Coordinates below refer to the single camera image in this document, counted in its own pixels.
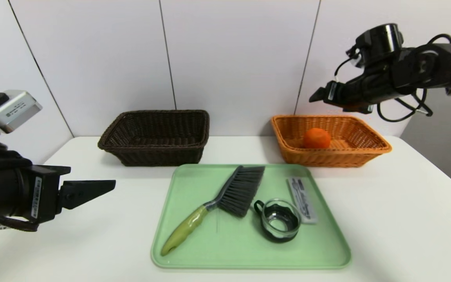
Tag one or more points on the right wrist camera unit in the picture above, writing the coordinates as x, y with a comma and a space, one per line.
380, 39

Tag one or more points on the light green plastic tray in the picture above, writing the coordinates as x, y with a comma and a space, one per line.
249, 243

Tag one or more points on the dark brown wicker basket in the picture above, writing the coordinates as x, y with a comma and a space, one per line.
151, 152

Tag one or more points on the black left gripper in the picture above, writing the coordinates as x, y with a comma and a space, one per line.
42, 194

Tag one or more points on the left wrist camera unit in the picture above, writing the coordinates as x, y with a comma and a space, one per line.
14, 111

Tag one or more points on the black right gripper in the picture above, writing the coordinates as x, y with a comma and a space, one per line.
332, 92

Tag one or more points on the grey white printed eraser bar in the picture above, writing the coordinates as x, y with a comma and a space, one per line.
302, 199

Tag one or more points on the orange fruit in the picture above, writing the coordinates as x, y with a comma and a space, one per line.
316, 138

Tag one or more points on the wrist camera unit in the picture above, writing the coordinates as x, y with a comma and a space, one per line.
14, 111
380, 39

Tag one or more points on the orange wicker basket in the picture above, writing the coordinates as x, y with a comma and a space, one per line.
350, 156

